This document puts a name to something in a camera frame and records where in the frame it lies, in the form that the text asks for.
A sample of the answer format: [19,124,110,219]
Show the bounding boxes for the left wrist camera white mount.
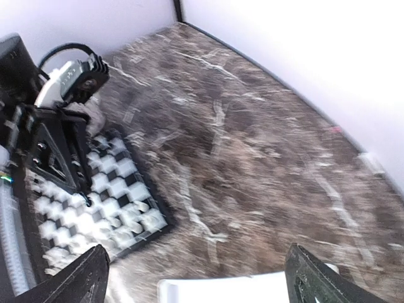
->
[34,42,110,108]

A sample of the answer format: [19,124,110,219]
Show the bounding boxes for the white slotted cable duct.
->
[1,185,30,297]

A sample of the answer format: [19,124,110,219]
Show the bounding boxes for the left black frame post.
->
[172,0,184,23]

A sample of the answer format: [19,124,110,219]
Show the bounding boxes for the black silver chess board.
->
[26,128,174,275]

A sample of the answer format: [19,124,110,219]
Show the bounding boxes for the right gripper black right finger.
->
[285,243,382,303]

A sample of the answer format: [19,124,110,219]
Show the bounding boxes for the white plastic tray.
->
[157,263,340,303]

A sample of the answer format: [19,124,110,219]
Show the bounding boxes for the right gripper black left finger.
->
[15,244,110,302]

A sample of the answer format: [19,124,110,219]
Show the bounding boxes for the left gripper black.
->
[1,104,92,202]

